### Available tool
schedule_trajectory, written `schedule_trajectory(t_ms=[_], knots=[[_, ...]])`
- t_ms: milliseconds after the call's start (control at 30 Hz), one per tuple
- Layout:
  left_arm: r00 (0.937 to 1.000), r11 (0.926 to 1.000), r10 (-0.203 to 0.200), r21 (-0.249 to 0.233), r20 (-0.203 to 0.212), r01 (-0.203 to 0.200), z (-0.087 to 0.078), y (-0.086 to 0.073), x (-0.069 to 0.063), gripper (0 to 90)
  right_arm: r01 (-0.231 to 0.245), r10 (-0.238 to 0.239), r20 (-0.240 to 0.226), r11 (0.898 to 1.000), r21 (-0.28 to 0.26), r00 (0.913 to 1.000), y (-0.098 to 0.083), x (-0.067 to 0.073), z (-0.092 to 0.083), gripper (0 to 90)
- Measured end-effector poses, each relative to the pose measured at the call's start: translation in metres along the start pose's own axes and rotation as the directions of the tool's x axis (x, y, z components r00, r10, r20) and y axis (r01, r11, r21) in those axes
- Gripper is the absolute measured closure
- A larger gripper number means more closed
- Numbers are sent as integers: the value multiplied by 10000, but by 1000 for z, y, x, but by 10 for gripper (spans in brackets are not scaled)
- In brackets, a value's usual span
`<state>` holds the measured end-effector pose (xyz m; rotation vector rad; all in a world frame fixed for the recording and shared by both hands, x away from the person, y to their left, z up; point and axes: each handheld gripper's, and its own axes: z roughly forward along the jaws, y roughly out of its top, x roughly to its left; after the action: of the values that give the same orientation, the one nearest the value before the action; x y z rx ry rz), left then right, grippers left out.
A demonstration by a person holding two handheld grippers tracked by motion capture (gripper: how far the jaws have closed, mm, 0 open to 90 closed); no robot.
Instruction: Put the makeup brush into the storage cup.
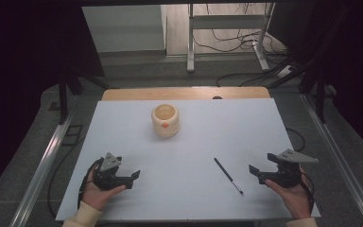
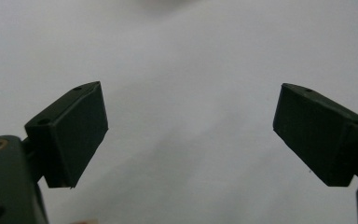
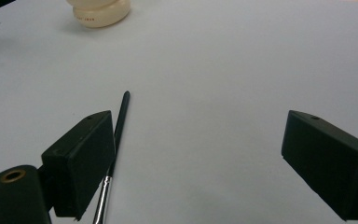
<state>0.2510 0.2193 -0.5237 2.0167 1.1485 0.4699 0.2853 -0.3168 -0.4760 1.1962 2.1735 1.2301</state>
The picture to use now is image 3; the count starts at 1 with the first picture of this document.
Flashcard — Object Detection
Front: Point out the black pen with silver ferrule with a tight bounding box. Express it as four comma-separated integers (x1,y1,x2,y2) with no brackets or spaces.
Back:
92,90,131,224

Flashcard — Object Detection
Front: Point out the cream ceramic cup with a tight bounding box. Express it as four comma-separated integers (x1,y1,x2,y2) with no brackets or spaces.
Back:
65,0,131,29

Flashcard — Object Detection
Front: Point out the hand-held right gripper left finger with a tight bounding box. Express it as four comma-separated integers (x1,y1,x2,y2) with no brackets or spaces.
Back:
41,109,117,222

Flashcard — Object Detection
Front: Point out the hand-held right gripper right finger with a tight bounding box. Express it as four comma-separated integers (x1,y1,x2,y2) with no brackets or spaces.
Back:
281,109,358,222

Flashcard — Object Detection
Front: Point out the white table sheet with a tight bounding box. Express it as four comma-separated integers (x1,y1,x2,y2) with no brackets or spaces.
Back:
0,0,358,224

